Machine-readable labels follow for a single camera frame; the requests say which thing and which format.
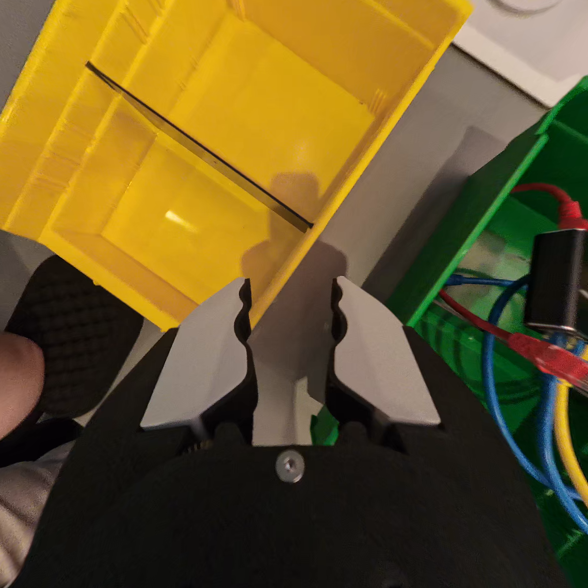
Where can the green plastic bin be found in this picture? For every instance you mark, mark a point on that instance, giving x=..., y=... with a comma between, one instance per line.
x=459, y=229

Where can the person's grey shirt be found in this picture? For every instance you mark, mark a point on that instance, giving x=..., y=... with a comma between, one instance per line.
x=18, y=505

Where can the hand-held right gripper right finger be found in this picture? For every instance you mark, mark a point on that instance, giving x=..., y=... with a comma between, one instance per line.
x=381, y=367

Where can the yellow plastic bin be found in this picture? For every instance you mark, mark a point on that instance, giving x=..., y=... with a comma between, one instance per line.
x=275, y=92

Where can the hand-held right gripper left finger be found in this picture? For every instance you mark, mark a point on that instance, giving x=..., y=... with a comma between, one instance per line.
x=202, y=367

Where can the black ethernet port box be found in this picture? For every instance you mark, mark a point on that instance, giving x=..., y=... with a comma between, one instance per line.
x=556, y=275

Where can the white flat tray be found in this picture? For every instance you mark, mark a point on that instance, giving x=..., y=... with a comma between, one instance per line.
x=528, y=46

